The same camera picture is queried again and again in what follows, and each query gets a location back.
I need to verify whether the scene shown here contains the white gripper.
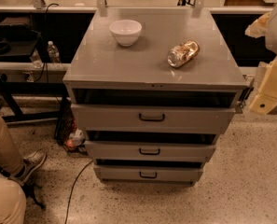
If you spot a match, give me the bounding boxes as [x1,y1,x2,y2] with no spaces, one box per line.
[244,5,277,115]

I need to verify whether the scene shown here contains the black side table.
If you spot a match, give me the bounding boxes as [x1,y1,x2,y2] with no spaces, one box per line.
[0,14,66,122]

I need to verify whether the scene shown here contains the grey top drawer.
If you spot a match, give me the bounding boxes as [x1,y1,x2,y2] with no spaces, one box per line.
[71,105,235,134]

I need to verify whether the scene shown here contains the small items beside cabinet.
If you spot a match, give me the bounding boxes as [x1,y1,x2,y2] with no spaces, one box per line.
[65,129,85,151]

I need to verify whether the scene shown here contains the grey bottom drawer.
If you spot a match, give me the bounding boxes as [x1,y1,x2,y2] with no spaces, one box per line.
[94,165,203,183]

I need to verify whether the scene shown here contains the grey sneaker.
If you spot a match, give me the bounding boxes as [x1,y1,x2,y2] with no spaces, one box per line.
[9,149,47,186]

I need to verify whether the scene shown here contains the grey middle drawer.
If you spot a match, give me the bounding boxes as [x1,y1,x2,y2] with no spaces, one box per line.
[85,141,215,162]

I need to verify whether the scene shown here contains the person's near tan leg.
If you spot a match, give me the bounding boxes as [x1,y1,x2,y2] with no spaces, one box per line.
[0,178,26,224]

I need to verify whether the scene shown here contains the black floor cable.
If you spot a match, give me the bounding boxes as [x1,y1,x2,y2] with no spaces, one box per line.
[63,159,94,224]

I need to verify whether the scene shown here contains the white ceramic bowl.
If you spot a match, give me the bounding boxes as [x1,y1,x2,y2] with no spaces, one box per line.
[109,20,142,47]

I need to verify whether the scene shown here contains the grey drawer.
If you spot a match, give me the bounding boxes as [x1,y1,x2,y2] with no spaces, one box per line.
[94,165,203,183]
[85,141,215,162]
[71,105,235,134]

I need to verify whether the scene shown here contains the clear water bottle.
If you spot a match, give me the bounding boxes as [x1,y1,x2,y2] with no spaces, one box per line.
[47,41,61,63]
[30,49,43,69]

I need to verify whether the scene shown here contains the grey drawer cabinet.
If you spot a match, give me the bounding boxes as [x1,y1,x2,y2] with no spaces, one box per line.
[62,7,248,185]

